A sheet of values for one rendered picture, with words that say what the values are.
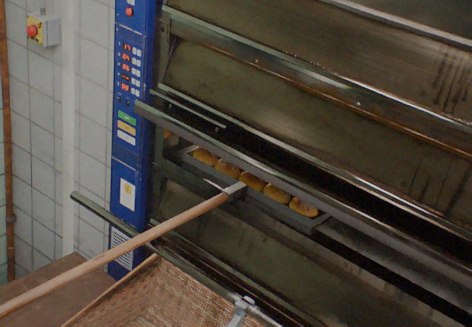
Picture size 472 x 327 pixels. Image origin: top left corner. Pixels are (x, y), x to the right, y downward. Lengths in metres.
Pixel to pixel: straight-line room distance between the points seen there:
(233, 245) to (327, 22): 0.86
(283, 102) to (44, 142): 1.28
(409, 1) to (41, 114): 1.72
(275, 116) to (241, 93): 0.14
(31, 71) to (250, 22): 1.18
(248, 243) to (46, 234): 1.17
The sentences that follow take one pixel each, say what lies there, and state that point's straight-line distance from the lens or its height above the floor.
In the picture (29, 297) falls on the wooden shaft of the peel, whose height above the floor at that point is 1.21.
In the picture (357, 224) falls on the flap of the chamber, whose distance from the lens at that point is 2.15.
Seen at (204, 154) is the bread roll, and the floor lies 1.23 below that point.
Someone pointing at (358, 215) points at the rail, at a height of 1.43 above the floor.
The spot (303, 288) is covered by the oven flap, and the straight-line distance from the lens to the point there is 2.57.
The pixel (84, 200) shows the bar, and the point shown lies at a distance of 2.58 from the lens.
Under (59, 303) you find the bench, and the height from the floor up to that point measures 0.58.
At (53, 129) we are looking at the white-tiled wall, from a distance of 3.29.
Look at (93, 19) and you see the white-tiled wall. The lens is 2.91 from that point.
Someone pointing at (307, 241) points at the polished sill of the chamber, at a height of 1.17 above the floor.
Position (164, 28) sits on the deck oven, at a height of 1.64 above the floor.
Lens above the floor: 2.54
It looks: 28 degrees down
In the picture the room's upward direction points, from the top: 6 degrees clockwise
